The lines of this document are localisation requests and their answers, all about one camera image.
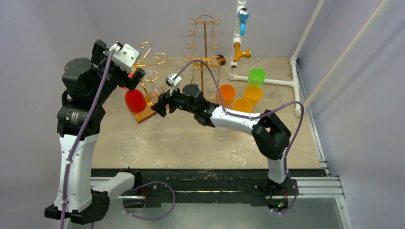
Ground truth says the red plastic goblet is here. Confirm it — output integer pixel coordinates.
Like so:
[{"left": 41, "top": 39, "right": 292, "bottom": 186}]
[{"left": 123, "top": 86, "right": 147, "bottom": 113}]

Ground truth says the clear stemmed glass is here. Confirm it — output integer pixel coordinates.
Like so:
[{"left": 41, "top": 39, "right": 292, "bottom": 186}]
[{"left": 143, "top": 70, "right": 162, "bottom": 105}]

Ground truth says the gold swirl wine glass rack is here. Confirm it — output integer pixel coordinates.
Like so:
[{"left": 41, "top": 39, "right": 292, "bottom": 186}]
[{"left": 132, "top": 42, "right": 167, "bottom": 124}]

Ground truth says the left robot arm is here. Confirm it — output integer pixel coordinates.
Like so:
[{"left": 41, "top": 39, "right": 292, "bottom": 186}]
[{"left": 44, "top": 40, "right": 145, "bottom": 229}]

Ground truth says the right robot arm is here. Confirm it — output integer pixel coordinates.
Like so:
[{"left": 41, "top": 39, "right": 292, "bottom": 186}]
[{"left": 151, "top": 84, "right": 291, "bottom": 194}]

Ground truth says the orange plastic goblet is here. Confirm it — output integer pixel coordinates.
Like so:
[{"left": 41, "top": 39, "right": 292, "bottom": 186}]
[{"left": 219, "top": 84, "right": 236, "bottom": 107}]

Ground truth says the small clear tumbler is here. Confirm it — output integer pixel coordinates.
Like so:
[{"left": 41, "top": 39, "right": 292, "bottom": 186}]
[{"left": 214, "top": 127, "right": 229, "bottom": 141}]

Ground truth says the small black orange object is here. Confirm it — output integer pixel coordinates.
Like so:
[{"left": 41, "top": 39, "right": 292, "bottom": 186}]
[{"left": 217, "top": 54, "right": 226, "bottom": 66}]

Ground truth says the yellow goblet front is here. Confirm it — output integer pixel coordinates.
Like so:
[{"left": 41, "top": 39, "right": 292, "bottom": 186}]
[{"left": 232, "top": 98, "right": 252, "bottom": 113}]

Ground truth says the yellow goblet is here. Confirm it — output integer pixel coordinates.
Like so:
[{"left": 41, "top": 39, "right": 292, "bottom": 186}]
[
  {"left": 243, "top": 85, "right": 263, "bottom": 107},
  {"left": 232, "top": 98, "right": 252, "bottom": 113}
]

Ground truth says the yellow goblet rear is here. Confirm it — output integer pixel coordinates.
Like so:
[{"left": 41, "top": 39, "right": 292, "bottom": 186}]
[{"left": 243, "top": 85, "right": 263, "bottom": 107}]

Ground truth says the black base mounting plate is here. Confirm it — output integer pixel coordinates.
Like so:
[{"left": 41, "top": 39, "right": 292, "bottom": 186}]
[{"left": 91, "top": 168, "right": 299, "bottom": 208}]

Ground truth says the green plastic cup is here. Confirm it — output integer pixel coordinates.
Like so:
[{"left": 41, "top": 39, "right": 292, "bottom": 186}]
[{"left": 248, "top": 68, "right": 266, "bottom": 87}]

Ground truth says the orange faucet tap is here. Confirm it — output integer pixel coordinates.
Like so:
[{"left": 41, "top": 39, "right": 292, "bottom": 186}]
[{"left": 233, "top": 42, "right": 252, "bottom": 62}]

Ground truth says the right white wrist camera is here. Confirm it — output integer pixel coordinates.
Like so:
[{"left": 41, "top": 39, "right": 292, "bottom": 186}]
[{"left": 165, "top": 73, "right": 182, "bottom": 96}]

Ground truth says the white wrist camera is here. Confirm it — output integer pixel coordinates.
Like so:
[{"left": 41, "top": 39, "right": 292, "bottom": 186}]
[
  {"left": 109, "top": 42, "right": 140, "bottom": 73},
  {"left": 165, "top": 73, "right": 182, "bottom": 96}
]

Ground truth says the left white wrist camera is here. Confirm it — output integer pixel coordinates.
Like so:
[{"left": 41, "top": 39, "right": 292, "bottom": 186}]
[{"left": 109, "top": 42, "right": 140, "bottom": 73}]

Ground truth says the gold tall wire rack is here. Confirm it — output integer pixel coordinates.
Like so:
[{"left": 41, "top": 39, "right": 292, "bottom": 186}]
[{"left": 183, "top": 14, "right": 221, "bottom": 103}]

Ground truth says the white pvc pipe frame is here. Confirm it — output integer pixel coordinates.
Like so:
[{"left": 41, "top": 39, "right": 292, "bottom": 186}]
[{"left": 228, "top": 0, "right": 325, "bottom": 101}]

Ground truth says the aluminium rail frame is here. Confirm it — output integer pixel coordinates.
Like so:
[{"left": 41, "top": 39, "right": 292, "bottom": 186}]
[{"left": 89, "top": 173, "right": 352, "bottom": 229}]

